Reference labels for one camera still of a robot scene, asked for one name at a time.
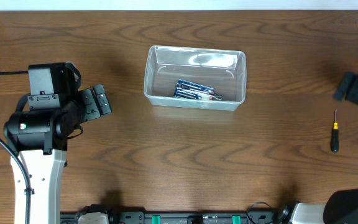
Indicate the black yellow screwdriver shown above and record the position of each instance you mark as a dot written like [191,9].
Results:
[335,135]

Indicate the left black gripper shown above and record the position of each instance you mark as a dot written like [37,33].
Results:
[90,111]

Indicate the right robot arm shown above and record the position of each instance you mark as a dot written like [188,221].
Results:
[342,206]

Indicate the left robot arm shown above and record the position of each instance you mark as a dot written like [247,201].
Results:
[38,133]

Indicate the silver ring wrench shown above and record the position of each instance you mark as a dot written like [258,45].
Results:
[194,94]

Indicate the blue precision screwdriver set case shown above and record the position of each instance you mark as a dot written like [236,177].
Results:
[195,86]

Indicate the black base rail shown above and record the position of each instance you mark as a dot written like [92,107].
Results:
[98,214]

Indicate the clear plastic container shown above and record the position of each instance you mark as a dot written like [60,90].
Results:
[223,70]

